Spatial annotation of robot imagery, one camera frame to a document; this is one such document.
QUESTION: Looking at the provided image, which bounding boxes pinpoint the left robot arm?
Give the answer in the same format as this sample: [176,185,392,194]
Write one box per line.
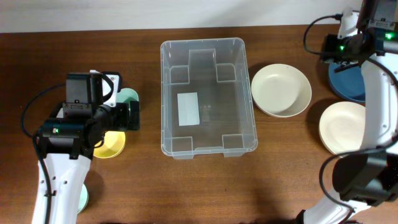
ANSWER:
[32,71,140,223]

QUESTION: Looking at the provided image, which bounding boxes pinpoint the white label in container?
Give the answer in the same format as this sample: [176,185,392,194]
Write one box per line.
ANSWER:
[177,92,200,126]

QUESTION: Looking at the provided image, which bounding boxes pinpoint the cream bowl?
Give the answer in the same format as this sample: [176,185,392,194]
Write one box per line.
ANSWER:
[251,63,312,118]
[318,101,366,154]

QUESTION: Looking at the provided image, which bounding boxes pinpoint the clear plastic storage container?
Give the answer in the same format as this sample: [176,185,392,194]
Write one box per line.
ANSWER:
[160,37,258,159]

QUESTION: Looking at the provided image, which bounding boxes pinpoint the mint green plastic cup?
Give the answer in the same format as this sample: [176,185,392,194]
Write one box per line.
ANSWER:
[116,88,139,104]

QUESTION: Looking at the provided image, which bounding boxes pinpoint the yellow small bowl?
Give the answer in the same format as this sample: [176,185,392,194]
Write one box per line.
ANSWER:
[93,131,126,159]

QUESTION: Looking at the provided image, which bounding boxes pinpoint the mint green small bowl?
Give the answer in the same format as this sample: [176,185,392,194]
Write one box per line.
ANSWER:
[78,184,89,213]

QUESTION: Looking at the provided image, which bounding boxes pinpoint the dark blue bowl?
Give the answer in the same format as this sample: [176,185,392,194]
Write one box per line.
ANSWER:
[328,63,366,103]

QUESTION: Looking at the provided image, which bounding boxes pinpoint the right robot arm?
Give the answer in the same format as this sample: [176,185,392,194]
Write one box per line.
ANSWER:
[295,0,397,223]

